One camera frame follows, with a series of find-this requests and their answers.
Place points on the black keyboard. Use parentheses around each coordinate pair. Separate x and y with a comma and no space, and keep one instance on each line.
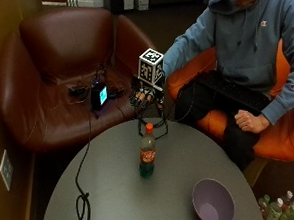
(235,90)

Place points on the white marker cube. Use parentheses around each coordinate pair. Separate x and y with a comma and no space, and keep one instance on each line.
(150,66)

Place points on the orange chair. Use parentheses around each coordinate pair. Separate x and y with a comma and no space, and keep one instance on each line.
(279,131)

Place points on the small device with lit screen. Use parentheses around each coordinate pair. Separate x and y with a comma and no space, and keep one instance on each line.
(99,95)

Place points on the green bottle with orange cap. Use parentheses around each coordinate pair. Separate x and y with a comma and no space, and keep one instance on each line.
(148,150)

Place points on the the person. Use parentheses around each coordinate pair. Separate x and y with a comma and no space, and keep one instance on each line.
(244,46)

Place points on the purple bowl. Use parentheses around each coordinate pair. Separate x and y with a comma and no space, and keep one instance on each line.
(212,202)

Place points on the brown leather armchair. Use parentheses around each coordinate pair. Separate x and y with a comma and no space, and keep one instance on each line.
(56,71)

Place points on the group of bottles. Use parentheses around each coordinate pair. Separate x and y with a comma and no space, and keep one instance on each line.
(281,213)

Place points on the wall socket plate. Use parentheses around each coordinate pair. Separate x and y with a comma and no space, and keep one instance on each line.
(6,169)

